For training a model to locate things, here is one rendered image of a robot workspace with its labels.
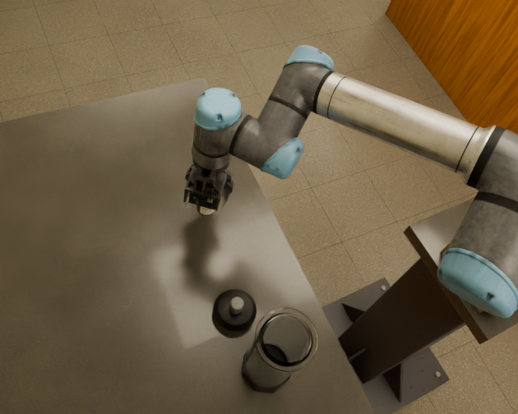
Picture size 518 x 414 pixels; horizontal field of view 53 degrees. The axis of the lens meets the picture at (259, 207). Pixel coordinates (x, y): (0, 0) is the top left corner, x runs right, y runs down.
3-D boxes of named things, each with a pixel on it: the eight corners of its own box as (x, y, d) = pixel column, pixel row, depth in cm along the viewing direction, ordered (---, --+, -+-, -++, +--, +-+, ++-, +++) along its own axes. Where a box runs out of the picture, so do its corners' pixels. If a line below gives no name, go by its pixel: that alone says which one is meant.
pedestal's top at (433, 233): (492, 192, 144) (500, 185, 141) (571, 292, 132) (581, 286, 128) (403, 232, 133) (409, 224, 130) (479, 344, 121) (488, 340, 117)
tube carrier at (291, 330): (229, 361, 105) (242, 331, 87) (269, 330, 109) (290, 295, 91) (262, 406, 102) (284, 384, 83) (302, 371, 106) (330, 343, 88)
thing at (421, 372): (383, 278, 227) (495, 162, 150) (448, 380, 208) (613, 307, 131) (289, 322, 210) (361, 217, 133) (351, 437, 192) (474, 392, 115)
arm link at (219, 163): (199, 120, 96) (241, 132, 96) (197, 135, 100) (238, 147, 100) (187, 151, 92) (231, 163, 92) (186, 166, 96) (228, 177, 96)
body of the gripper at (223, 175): (182, 203, 106) (183, 170, 95) (194, 170, 110) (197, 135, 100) (218, 213, 106) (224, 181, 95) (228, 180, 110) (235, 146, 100)
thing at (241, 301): (203, 309, 111) (205, 298, 105) (237, 285, 115) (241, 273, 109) (229, 342, 108) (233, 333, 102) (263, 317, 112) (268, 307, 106)
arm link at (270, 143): (316, 120, 84) (256, 90, 85) (284, 181, 84) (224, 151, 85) (315, 129, 92) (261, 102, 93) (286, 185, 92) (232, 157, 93)
